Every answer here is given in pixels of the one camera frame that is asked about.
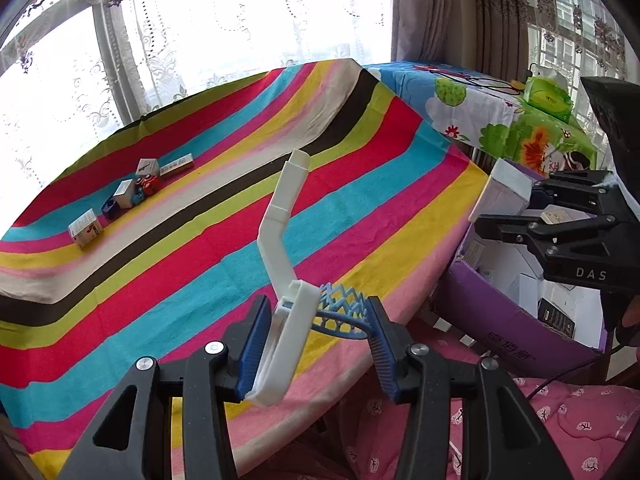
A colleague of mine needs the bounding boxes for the pink quilt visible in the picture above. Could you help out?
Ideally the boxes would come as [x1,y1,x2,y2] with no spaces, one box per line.
[320,310,640,480]

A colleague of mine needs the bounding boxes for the black cable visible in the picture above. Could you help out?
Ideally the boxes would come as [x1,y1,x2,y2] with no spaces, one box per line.
[524,341,626,400]

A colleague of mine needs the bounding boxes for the purple cardboard box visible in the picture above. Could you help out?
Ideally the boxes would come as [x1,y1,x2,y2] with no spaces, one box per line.
[432,157,613,366]

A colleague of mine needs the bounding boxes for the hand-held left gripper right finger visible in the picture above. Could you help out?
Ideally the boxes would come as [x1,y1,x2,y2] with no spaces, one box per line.
[367,297,573,480]

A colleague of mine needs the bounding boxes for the small white box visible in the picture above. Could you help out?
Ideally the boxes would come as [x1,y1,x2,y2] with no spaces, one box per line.
[112,180,138,209]

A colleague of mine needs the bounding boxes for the sheer lace curtain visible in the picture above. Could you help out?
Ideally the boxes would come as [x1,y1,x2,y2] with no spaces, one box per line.
[0,0,396,201]

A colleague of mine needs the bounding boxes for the striped colourful tablecloth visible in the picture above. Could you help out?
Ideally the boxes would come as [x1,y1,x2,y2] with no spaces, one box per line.
[0,58,488,480]

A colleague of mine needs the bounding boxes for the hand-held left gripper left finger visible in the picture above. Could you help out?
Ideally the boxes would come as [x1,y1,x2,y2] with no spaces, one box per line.
[57,295,273,480]

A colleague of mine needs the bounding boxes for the blue lattice plastic piece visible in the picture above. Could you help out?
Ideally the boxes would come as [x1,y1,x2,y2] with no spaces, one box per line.
[310,282,377,341]

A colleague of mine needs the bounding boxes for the white box with red label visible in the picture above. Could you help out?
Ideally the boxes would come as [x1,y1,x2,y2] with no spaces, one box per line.
[68,208,104,249]

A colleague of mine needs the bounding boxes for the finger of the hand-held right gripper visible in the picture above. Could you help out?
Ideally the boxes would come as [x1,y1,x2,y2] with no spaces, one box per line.
[474,213,619,262]
[530,170,619,213]

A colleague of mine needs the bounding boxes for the long white labelled box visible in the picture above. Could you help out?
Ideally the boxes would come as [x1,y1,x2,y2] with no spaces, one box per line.
[159,152,195,176]

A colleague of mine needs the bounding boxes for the cartoon printed cloth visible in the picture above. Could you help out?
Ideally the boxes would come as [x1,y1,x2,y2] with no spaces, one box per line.
[365,62,601,171]

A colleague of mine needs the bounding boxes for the green tissue pack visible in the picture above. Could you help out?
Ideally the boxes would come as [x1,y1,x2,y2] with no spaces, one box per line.
[522,71,573,122]

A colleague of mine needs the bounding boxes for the patterned mauve drape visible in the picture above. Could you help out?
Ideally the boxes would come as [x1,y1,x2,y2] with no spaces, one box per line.
[390,0,531,81]

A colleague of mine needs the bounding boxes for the black small box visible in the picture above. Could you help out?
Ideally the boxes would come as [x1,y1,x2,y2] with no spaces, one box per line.
[537,297,576,338]

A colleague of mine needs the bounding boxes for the window frame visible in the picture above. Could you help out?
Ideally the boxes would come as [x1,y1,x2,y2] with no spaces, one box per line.
[92,5,151,126]

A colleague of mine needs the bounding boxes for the white folding plastic stand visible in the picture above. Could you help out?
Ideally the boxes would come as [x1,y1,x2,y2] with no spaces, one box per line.
[245,149,321,407]

